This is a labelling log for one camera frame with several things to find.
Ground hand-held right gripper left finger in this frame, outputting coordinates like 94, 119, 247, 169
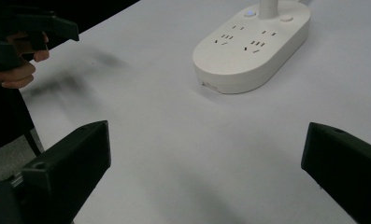
20, 119, 112, 224

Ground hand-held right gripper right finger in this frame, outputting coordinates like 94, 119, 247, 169
300, 121, 371, 224

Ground dark table leg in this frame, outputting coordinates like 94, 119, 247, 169
23, 127, 46, 157

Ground white power strip lamp base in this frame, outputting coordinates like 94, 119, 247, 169
192, 0, 312, 95

